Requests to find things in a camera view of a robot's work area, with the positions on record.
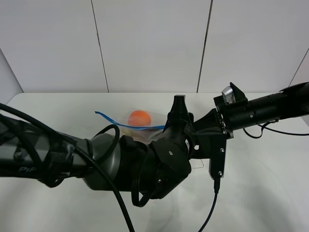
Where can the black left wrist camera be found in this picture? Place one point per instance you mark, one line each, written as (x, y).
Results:
(212, 146)

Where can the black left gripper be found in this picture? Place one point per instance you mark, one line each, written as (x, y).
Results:
(172, 153)

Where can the clear zip bag blue seal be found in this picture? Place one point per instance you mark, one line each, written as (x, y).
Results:
(142, 134)

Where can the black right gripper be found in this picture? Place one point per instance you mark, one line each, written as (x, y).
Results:
(234, 116)

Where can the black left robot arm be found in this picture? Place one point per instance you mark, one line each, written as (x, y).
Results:
(146, 170)

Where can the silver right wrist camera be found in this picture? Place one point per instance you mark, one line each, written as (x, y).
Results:
(232, 94)

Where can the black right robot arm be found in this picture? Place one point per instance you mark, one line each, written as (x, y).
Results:
(288, 103)

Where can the orange round fruit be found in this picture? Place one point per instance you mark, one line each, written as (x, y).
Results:
(139, 118)

